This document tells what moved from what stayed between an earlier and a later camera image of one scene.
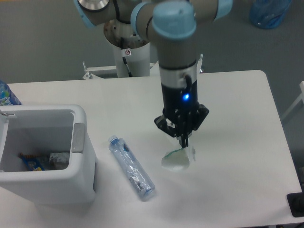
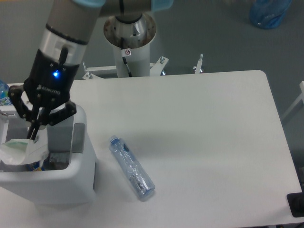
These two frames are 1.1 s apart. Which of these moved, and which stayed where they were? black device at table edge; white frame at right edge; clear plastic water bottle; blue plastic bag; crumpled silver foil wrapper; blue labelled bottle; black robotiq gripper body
Moved: black robotiq gripper body
Stayed: white frame at right edge; black device at table edge; blue labelled bottle; clear plastic water bottle; crumpled silver foil wrapper; blue plastic bag
